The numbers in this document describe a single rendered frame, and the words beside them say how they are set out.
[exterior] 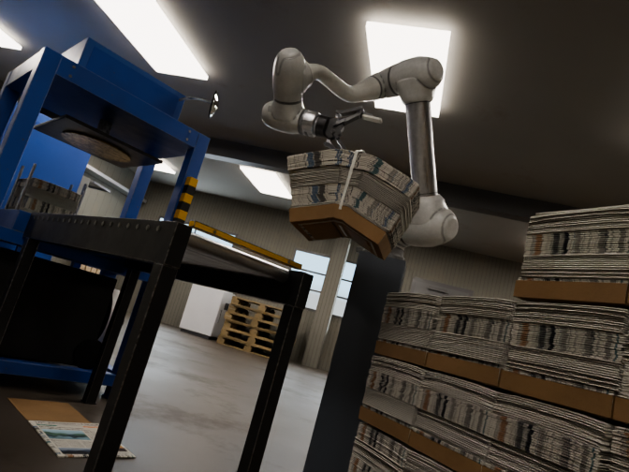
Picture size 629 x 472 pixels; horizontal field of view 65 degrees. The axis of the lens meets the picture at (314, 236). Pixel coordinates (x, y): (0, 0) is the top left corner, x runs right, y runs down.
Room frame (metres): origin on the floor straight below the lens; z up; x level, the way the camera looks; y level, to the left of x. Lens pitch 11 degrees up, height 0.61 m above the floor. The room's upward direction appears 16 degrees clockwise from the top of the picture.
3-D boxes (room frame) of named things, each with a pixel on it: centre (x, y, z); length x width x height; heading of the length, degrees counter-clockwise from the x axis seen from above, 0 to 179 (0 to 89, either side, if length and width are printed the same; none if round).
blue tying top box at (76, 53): (2.71, 1.33, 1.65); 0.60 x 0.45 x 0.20; 134
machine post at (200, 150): (2.80, 0.81, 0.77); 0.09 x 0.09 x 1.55; 44
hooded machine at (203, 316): (9.70, 1.60, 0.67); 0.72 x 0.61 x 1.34; 76
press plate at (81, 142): (2.71, 1.33, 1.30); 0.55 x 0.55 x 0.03; 44
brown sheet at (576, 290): (1.19, -0.76, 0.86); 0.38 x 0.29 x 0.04; 114
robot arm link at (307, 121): (1.64, 0.12, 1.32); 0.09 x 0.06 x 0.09; 164
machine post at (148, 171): (3.23, 1.22, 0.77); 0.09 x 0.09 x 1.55; 44
